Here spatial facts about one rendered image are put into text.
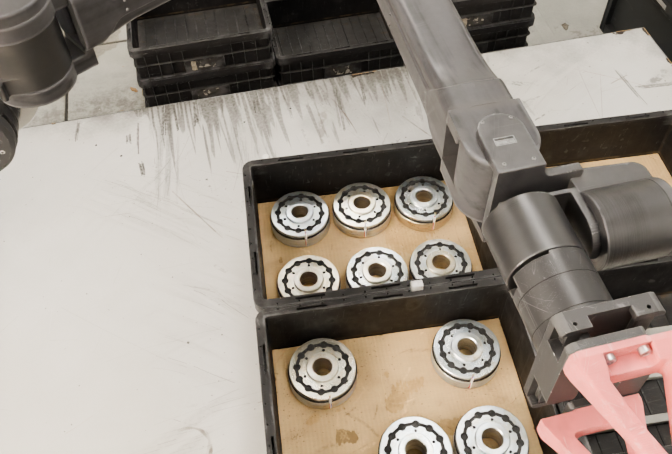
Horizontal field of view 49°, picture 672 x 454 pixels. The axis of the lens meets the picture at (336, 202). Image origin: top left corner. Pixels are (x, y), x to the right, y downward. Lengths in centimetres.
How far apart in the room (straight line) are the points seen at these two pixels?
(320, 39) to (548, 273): 197
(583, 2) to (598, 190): 281
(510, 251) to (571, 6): 283
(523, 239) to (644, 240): 8
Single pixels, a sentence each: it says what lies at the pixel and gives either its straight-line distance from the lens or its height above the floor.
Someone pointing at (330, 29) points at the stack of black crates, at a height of 38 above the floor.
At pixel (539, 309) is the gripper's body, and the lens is 48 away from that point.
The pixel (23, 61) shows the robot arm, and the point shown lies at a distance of 71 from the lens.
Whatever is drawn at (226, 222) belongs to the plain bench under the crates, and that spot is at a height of 70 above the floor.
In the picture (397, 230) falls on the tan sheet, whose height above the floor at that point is 83.
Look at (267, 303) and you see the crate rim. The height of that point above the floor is 93.
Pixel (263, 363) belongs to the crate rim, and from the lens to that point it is 106.
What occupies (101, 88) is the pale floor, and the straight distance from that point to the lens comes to 295.
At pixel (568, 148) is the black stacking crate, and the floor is 87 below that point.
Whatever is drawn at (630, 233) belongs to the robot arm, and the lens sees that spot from 53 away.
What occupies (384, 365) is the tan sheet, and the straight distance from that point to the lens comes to 116.
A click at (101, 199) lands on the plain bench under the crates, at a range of 160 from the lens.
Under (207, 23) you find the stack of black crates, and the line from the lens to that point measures 233.
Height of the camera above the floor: 187
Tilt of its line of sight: 51 degrees down
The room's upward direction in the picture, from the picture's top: 2 degrees counter-clockwise
